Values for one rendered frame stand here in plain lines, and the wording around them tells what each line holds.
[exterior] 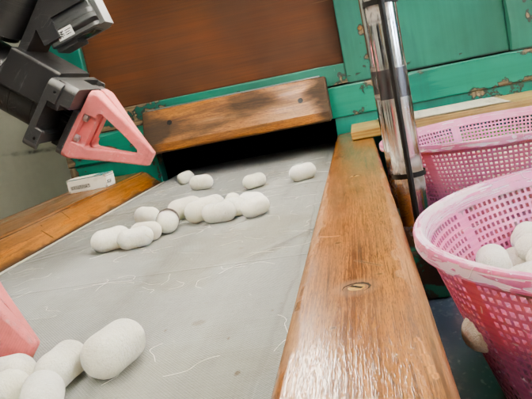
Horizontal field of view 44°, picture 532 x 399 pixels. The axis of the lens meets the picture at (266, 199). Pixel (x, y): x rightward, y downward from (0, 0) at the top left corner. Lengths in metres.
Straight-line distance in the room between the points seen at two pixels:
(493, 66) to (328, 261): 0.79
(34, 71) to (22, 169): 1.50
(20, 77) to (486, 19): 0.72
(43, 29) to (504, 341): 0.48
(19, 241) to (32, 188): 1.40
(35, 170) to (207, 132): 1.13
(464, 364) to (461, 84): 0.71
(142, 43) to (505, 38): 0.57
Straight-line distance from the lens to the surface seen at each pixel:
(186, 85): 1.11
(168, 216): 0.62
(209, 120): 1.04
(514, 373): 0.31
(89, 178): 0.98
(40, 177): 2.09
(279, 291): 0.38
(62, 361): 0.31
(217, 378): 0.29
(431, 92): 1.07
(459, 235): 0.40
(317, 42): 1.08
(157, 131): 1.06
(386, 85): 0.50
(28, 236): 0.73
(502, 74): 1.09
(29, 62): 0.63
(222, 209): 0.62
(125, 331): 0.32
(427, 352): 0.21
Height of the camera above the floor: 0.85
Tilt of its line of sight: 9 degrees down
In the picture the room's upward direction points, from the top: 11 degrees counter-clockwise
